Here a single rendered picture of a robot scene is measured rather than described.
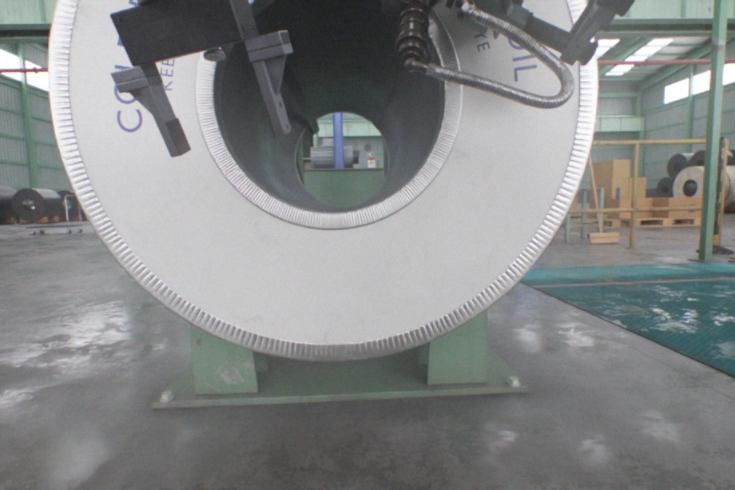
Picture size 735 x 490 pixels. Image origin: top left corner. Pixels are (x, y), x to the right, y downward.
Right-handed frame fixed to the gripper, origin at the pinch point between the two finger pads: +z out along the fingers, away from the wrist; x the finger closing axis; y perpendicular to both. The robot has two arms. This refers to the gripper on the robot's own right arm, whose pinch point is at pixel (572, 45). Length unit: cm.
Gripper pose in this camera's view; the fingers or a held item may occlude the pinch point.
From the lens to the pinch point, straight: 87.7
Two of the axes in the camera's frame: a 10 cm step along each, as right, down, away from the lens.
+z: -2.6, 5.8, 7.7
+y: -9.2, -4.0, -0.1
